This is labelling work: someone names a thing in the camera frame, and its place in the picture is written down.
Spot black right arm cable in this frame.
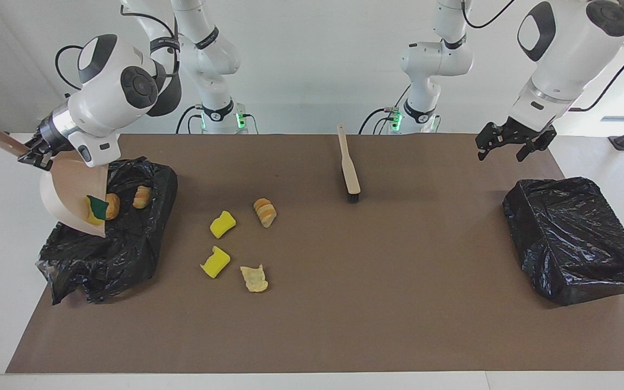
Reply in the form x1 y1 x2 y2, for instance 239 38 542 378
55 5 183 93

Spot pale yellow crinkled chip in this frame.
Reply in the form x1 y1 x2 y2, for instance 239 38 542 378
239 263 269 293

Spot beige plastic dustpan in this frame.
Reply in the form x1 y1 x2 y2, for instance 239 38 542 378
0 129 109 238

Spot taut black bag-lined bin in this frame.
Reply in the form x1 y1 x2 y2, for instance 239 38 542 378
503 177 624 307

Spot black right base cables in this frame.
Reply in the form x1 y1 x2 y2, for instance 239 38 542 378
175 105 207 134

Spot open black bag-lined bin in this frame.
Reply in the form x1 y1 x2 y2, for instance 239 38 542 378
36 157 178 305

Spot green and yellow sponge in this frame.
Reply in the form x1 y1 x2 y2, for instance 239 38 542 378
86 195 109 225

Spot beige brush black bristles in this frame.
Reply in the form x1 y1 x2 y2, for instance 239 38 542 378
337 124 361 204

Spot brown table mat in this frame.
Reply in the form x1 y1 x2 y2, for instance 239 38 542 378
6 134 624 374

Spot black left base cables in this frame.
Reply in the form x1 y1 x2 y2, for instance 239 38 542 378
358 84 415 134

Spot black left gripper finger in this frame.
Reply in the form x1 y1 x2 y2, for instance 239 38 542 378
515 135 557 163
474 123 502 162

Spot pale yellow toy pastry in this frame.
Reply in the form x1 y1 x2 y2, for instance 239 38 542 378
132 185 153 210

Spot wavy yellow sponge piece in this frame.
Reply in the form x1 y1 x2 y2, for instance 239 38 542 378
210 210 237 239

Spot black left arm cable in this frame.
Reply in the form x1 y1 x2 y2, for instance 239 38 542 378
461 0 624 113

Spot notched yellow sponge piece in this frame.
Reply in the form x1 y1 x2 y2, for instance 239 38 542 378
200 245 231 279

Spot orange striped toy croissant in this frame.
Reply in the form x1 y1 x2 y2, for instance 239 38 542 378
253 198 277 229

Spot black base cables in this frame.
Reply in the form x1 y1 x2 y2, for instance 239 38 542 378
175 105 207 134
358 84 415 134

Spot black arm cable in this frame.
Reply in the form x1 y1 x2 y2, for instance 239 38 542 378
461 0 624 113
55 5 183 93

